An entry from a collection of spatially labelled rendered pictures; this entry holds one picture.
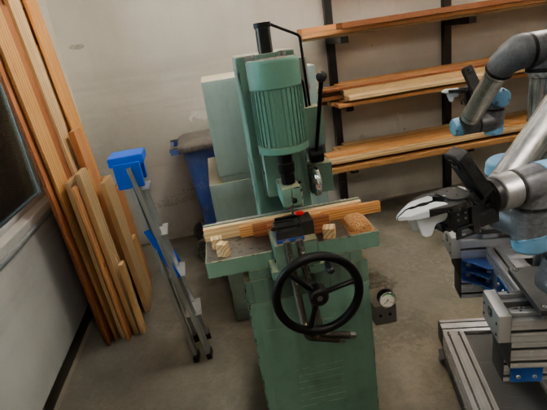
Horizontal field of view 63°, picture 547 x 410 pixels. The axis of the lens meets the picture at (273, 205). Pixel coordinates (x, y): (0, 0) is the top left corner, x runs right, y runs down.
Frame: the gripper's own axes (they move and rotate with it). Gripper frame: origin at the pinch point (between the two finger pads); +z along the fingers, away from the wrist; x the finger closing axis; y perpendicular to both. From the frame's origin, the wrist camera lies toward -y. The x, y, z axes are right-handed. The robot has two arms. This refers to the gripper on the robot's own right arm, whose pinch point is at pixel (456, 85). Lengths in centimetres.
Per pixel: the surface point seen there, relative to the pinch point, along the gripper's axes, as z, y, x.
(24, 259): 12, 21, -223
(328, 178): -34, 12, -75
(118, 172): 3, -8, -161
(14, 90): 39, -54, -202
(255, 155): -31, -5, -100
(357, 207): -50, 21, -70
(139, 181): 3, -1, -154
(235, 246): -57, 18, -117
